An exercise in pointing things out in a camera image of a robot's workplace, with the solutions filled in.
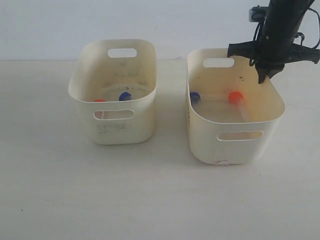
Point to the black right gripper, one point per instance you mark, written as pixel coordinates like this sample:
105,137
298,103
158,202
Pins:
273,43

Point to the orange-capped tube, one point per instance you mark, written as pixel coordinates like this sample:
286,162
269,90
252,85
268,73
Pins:
101,113
237,99

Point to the cream plastic bin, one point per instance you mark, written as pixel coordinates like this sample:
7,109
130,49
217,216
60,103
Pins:
104,70
217,134

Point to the blue-capped tube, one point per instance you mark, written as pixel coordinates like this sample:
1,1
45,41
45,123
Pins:
125,96
196,98

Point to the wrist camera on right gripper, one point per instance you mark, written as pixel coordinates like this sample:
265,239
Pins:
257,14

